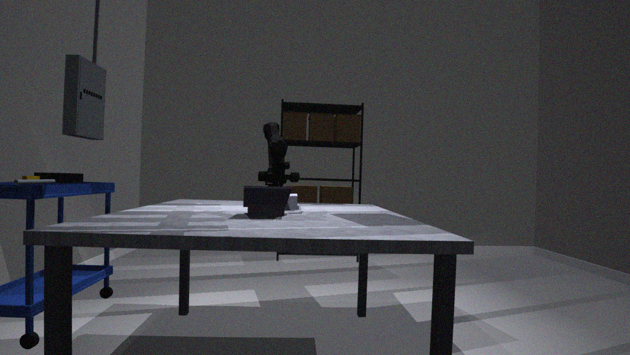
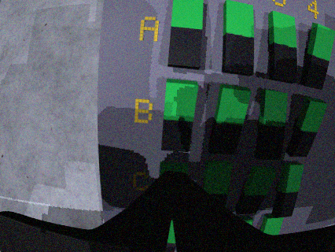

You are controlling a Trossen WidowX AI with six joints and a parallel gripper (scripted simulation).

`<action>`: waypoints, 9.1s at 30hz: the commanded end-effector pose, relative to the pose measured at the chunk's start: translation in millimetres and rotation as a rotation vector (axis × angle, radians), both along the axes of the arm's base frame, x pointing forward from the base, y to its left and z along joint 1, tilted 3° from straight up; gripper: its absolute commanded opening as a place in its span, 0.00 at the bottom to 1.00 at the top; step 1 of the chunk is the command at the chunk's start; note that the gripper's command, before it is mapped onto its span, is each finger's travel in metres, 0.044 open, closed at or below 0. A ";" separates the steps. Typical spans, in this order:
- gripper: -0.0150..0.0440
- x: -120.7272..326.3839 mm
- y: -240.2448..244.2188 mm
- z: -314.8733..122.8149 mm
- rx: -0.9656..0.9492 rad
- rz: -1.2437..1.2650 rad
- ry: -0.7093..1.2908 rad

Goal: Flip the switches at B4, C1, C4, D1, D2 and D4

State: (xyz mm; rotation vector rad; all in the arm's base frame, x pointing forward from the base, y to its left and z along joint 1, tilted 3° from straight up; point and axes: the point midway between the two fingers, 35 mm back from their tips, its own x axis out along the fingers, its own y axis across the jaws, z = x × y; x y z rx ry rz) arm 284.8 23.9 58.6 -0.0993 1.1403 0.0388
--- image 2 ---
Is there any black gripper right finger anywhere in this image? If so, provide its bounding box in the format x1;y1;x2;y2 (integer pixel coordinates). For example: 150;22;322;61
171;171;335;252

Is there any grey switch panel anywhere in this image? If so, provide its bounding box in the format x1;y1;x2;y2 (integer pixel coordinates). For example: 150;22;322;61
98;0;335;235

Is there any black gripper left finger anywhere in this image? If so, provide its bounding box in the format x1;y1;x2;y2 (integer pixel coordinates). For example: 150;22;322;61
0;171;176;252

